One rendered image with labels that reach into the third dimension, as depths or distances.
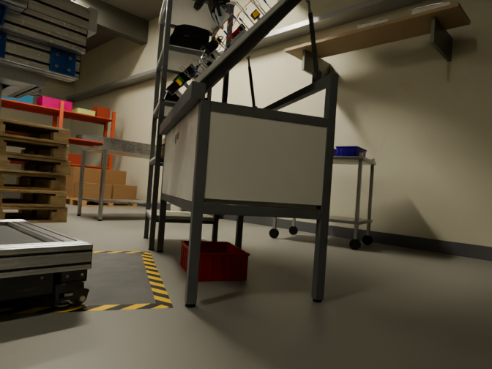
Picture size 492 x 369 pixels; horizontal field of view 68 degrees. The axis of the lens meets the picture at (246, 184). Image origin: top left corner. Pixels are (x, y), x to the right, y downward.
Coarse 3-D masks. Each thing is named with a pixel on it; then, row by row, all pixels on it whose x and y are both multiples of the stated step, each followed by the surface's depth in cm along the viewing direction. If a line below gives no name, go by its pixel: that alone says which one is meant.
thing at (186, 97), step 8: (192, 88) 139; (200, 88) 140; (184, 96) 153; (192, 96) 139; (200, 96) 140; (176, 104) 176; (184, 104) 152; (192, 104) 150; (176, 112) 174; (184, 112) 168; (168, 120) 203; (176, 120) 191; (160, 128) 243; (168, 128) 220
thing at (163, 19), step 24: (168, 0) 256; (192, 0) 265; (168, 24) 257; (192, 24) 310; (216, 24) 307; (168, 48) 257; (168, 72) 313; (168, 216) 261; (216, 216) 269; (216, 240) 269
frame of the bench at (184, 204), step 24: (288, 120) 152; (312, 120) 156; (192, 216) 140; (240, 216) 266; (264, 216) 149; (288, 216) 153; (312, 216) 156; (192, 240) 140; (240, 240) 266; (192, 264) 140; (192, 288) 140; (312, 288) 161
